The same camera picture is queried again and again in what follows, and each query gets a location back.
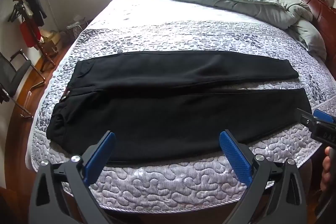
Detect cardboard box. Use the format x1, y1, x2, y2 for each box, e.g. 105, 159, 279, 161
39, 30, 63, 56

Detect red bag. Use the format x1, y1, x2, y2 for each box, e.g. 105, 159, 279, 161
20, 21, 42, 48

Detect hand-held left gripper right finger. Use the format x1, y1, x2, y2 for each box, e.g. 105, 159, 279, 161
219, 130, 307, 224

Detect black pants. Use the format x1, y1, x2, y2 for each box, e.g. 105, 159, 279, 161
47, 50, 313, 162

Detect wicker basket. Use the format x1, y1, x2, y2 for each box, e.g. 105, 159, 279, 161
66, 20, 88, 41

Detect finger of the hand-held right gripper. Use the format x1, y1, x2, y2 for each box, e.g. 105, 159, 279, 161
314, 109, 336, 125
295, 108, 319, 132

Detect dark wooden headboard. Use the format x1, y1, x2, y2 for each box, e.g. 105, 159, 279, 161
262, 0, 336, 98

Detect black clothes hanger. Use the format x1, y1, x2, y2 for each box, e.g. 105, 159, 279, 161
8, 2, 26, 23

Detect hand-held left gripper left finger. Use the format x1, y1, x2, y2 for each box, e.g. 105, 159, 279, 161
28, 131, 116, 224

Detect black office chair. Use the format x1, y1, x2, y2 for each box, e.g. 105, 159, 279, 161
0, 49, 45, 119

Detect dark hanging garment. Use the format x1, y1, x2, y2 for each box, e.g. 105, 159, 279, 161
21, 0, 48, 26

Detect wooden coat rack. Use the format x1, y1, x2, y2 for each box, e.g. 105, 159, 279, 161
10, 0, 57, 72

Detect grey quilted bed mattress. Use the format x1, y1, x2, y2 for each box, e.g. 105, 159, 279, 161
31, 0, 336, 210

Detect person's right hand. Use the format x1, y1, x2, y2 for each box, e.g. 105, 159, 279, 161
322, 147, 336, 191

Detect grey-green duvet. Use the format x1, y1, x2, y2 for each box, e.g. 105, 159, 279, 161
119, 0, 327, 60

